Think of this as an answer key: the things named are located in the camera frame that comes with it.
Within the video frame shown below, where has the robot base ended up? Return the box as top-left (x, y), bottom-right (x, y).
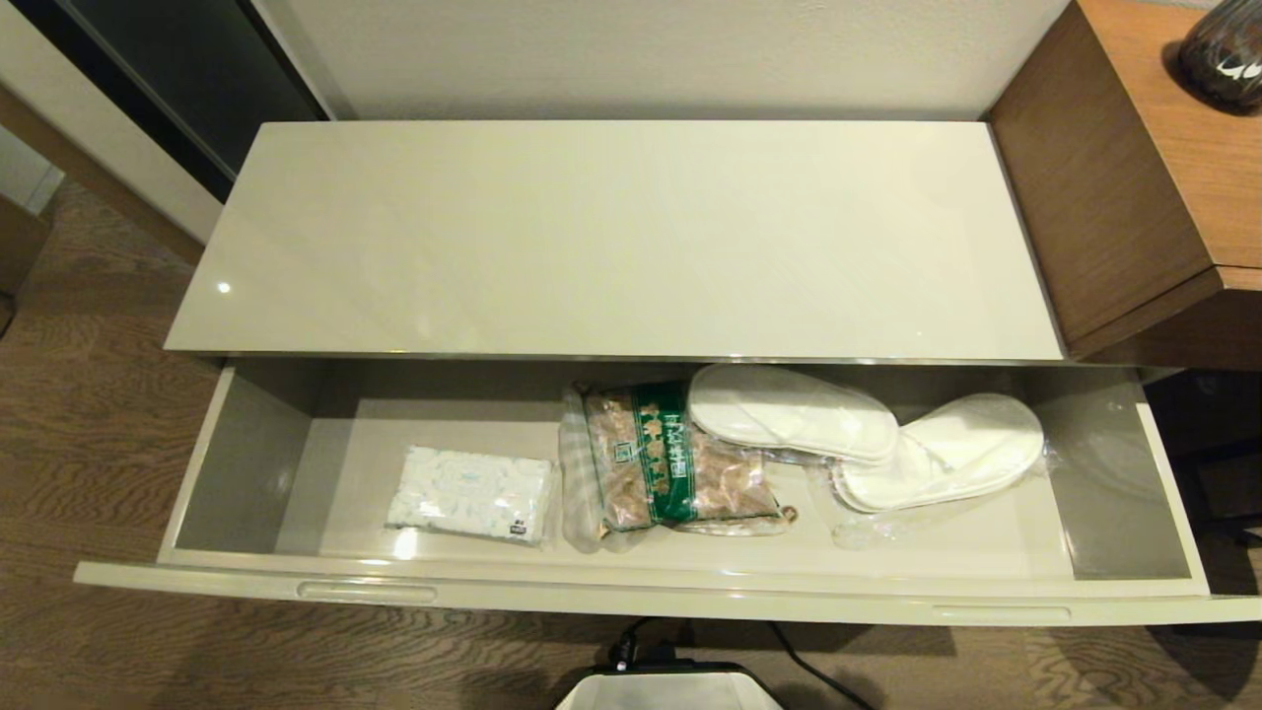
top-left (555, 661), bottom-right (784, 710)

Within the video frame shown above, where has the cream glossy cabinet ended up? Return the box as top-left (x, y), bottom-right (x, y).
top-left (163, 119), bottom-right (1068, 364)

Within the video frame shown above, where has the cream cabinet drawer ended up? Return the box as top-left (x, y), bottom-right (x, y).
top-left (74, 357), bottom-right (1262, 627)

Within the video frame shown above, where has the snack bag with green band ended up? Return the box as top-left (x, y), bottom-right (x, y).
top-left (559, 381), bottom-right (798, 553)

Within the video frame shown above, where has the white slipper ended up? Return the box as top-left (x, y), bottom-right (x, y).
top-left (687, 364), bottom-right (900, 466)
top-left (832, 393), bottom-right (1045, 515)

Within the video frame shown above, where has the white tissue pack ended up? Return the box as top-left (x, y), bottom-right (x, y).
top-left (385, 445), bottom-right (554, 546)

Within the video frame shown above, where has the brown wooden desk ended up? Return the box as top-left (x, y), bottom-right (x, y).
top-left (988, 0), bottom-right (1262, 372)

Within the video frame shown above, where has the dark glass vase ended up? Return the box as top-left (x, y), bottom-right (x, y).
top-left (1178, 0), bottom-right (1262, 109)

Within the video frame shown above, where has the black cable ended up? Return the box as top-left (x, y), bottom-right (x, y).
top-left (767, 621), bottom-right (875, 710)

